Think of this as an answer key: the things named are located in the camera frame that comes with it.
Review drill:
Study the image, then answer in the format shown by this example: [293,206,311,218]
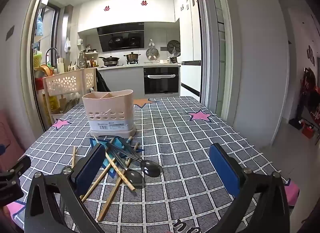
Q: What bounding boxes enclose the white upper cabinets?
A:
[77,0,175,33]

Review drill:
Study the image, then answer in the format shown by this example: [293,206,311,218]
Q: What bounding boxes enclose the kitchen faucet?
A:
[45,48,60,68]

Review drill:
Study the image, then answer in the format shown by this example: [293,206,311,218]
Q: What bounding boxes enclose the grey checked star tablecloth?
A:
[5,96,300,233]

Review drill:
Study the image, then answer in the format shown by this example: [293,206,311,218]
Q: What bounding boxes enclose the orange plastic basin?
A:
[39,65,53,77]

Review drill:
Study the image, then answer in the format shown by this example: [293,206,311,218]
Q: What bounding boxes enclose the black built-in oven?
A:
[143,67,180,95]

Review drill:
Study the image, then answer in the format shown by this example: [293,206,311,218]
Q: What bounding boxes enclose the yellow plastic basket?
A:
[33,54,43,69]

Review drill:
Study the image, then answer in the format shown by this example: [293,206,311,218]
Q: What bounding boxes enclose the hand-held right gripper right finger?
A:
[209,143,292,233]

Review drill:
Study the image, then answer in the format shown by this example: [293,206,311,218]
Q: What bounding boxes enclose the round dark divided tray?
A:
[167,40,181,53]

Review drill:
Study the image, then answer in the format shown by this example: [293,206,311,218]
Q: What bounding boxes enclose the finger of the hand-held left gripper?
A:
[0,156,32,176]
[0,175,25,207]

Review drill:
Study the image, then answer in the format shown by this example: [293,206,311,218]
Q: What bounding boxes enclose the blue hanging towel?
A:
[36,14,44,36]

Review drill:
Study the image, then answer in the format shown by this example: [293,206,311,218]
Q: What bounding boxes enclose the white refrigerator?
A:
[175,0,202,97]

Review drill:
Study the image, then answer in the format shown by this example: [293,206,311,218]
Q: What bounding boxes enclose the beige flower-hole storage cart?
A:
[42,68,98,128]

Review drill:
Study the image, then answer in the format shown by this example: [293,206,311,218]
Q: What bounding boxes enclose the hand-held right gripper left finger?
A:
[24,143,107,233]

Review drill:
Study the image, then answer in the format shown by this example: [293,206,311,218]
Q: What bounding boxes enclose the grey lower cabinets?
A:
[97,64,180,96]

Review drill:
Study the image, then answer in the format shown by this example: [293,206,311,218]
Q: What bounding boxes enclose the black wok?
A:
[99,56,120,66]

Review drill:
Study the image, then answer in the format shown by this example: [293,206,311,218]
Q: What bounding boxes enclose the black-handled metal spoon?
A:
[106,143,163,178]
[106,136,137,161]
[107,145,146,190]

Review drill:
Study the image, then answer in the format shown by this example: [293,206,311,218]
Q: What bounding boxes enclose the red box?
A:
[301,123,315,139]

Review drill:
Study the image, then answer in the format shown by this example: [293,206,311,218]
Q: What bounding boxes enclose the steel pot with lid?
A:
[124,52,141,62]

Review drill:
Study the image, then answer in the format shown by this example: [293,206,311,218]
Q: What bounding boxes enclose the black jacket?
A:
[96,70,111,93]

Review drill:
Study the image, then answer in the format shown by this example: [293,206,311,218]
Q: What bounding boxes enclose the beige plastic utensil holder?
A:
[82,92,137,139]

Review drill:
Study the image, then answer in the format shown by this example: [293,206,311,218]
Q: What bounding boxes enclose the black range hood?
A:
[97,23,145,52]

